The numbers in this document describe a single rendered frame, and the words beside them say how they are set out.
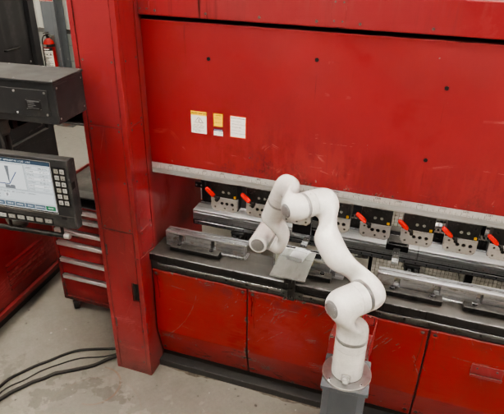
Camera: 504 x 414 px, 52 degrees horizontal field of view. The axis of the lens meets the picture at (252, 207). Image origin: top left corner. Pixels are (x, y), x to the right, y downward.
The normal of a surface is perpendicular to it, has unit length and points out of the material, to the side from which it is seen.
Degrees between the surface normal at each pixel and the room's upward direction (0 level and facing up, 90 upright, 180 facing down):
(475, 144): 90
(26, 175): 90
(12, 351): 0
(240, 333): 90
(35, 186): 90
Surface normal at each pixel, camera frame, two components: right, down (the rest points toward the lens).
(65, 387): 0.02, -0.88
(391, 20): -0.32, 0.44
